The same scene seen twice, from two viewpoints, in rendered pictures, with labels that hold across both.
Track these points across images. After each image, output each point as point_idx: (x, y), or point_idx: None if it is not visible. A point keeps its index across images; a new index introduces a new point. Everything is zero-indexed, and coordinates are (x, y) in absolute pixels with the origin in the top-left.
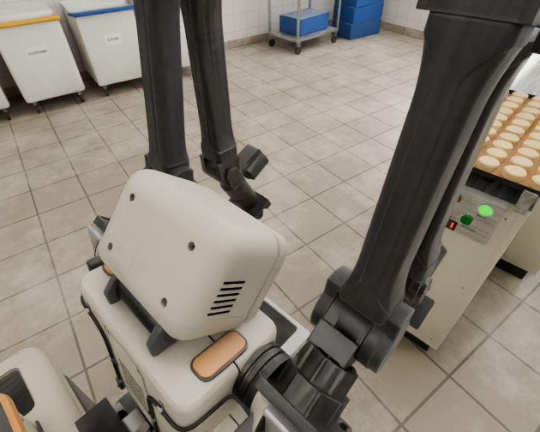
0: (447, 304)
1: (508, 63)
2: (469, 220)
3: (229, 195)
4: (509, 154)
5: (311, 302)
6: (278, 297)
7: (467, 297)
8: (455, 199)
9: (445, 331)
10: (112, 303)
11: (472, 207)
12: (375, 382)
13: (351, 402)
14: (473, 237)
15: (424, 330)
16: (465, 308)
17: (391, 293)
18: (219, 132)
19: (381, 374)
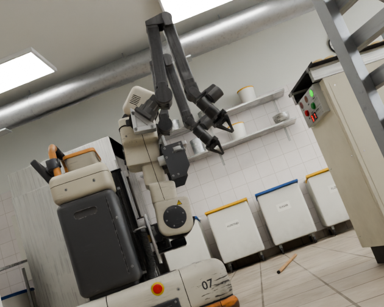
0: (361, 181)
1: (153, 30)
2: (312, 104)
3: (195, 135)
4: None
5: (332, 273)
6: (308, 278)
7: (358, 161)
8: (180, 58)
9: (380, 211)
10: None
11: (310, 97)
12: (340, 284)
13: (309, 295)
14: (320, 112)
15: (379, 228)
16: (364, 172)
17: (155, 77)
18: (180, 105)
19: (350, 281)
